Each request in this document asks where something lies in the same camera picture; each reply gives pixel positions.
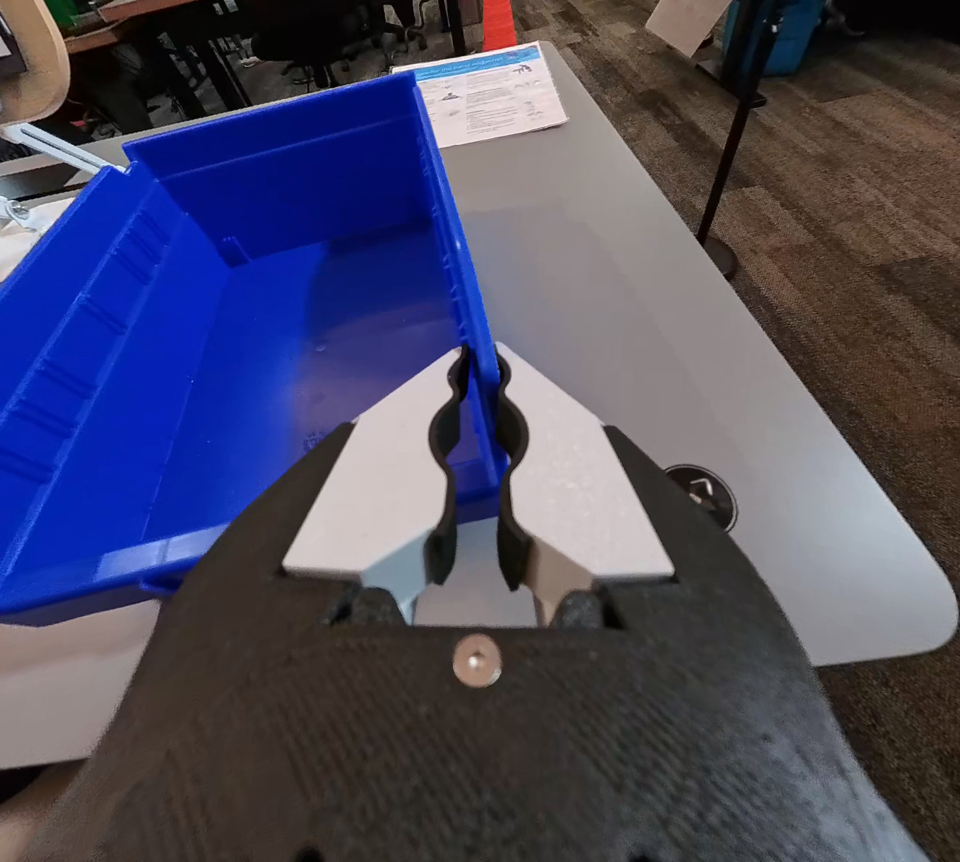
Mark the black office chair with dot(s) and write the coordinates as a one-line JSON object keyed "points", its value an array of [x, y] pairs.
{"points": [[330, 37]]}

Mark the grey desk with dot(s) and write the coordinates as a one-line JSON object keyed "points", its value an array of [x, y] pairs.
{"points": [[675, 352]]}

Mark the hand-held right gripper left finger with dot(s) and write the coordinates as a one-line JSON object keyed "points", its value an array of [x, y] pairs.
{"points": [[360, 502]]}

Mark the blue plastic bin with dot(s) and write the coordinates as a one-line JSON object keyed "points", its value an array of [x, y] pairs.
{"points": [[225, 352]]}

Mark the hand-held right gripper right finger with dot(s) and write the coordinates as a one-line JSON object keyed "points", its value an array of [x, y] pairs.
{"points": [[585, 502]]}

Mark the blue white paper leaflet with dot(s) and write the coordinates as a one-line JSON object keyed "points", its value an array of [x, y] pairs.
{"points": [[487, 93]]}

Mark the black round desk grommet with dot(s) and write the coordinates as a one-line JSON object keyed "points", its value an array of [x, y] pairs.
{"points": [[701, 498]]}

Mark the black stand pole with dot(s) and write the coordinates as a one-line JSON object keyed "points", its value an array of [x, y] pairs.
{"points": [[739, 127]]}

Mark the instruction sheet on stand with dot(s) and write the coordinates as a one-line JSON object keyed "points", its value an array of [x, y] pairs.
{"points": [[37, 37]]}

